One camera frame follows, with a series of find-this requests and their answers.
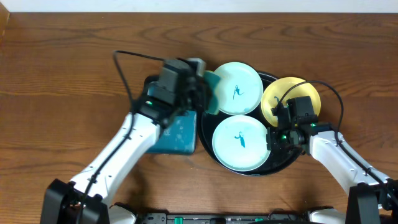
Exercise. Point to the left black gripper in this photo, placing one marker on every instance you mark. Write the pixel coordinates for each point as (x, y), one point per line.
(193, 92)

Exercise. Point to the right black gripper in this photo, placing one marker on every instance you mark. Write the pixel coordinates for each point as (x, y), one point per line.
(272, 139)

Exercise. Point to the green yellow sponge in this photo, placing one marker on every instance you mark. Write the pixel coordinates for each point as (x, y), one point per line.
(212, 80)

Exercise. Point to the yellow plate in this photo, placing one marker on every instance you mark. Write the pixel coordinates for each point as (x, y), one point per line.
(274, 92)

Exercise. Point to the white plate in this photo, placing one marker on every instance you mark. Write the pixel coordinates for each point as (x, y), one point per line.
(240, 88)
(240, 143)

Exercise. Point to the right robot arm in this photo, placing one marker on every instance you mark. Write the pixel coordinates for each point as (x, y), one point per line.
(372, 195)

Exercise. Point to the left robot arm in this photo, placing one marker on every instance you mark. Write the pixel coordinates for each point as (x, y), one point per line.
(162, 121)

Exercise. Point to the round black serving tray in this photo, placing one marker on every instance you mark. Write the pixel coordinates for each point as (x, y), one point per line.
(276, 162)

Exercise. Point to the rectangular black water tray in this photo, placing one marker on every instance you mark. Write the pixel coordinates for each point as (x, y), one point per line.
(179, 138)

